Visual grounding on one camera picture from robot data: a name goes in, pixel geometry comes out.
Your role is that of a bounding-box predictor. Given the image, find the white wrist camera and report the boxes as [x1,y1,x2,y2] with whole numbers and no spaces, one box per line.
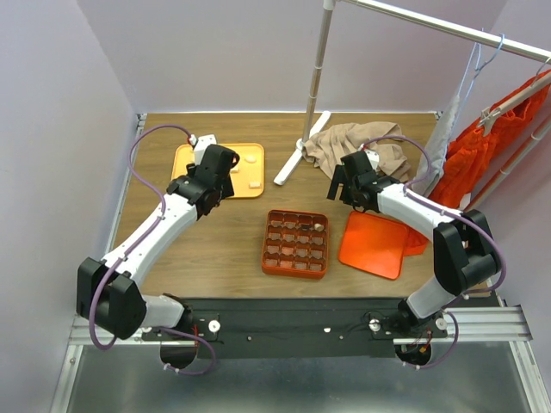
[189,134,217,164]
[364,149,380,170]

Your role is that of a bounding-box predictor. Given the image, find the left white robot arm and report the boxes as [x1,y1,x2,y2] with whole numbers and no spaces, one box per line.
[77,145,239,340]

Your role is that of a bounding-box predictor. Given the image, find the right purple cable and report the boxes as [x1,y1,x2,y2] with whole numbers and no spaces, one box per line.
[363,133,509,370]

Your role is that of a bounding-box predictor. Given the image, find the beige crumpled cloth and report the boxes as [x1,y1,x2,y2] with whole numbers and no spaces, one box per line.
[302,121,411,182]

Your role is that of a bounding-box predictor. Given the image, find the light orange tray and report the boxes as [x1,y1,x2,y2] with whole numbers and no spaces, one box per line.
[171,143,264,199]

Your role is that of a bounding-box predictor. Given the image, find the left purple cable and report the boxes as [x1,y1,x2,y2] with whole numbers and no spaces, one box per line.
[89,123,216,376]

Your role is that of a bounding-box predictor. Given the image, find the blue wire hanger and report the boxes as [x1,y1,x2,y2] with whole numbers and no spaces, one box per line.
[457,34,505,112]

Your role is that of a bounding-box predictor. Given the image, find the aluminium rail frame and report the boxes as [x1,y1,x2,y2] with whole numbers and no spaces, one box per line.
[53,113,548,412]

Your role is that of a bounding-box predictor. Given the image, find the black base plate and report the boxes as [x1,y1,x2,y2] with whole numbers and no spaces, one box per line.
[141,296,449,361]

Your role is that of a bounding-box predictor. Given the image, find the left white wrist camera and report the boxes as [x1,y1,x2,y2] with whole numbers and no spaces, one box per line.
[189,134,217,164]

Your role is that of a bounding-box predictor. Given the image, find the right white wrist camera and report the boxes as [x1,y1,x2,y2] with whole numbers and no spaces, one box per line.
[364,149,380,170]

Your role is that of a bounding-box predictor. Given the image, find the orange box lid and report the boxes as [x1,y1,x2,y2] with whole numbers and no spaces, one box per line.
[337,212,409,280]

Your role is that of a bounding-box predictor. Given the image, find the wooden clothes hanger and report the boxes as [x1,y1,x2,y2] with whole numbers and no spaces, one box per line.
[478,58,550,136]

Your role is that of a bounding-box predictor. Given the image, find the purple cable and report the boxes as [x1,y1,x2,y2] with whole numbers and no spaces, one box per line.
[89,123,216,376]
[363,133,509,370]

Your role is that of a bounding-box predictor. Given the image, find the grey garment on hanger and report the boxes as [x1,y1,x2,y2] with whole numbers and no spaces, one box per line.
[412,95,460,197]

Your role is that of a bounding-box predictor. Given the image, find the orange garment on hanger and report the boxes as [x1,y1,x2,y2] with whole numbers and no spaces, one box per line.
[404,71,551,257]

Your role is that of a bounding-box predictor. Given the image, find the white clothes rack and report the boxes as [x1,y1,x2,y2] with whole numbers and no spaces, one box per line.
[273,0,551,187]

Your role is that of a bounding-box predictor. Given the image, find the orange compartment box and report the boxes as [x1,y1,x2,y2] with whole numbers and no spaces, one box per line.
[261,209,330,280]

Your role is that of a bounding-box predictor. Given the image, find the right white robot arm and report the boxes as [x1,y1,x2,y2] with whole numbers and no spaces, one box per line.
[327,150,506,337]

